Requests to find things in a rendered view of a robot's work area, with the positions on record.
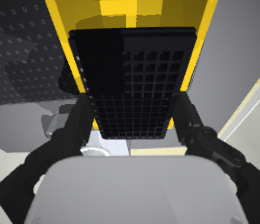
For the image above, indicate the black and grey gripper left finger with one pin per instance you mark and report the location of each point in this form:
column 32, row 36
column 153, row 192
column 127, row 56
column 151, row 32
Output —
column 17, row 188

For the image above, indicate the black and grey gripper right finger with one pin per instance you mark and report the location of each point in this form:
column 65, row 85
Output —
column 204, row 142

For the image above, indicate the yellow open-top bin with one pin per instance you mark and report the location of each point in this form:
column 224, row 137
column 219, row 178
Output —
column 93, row 14

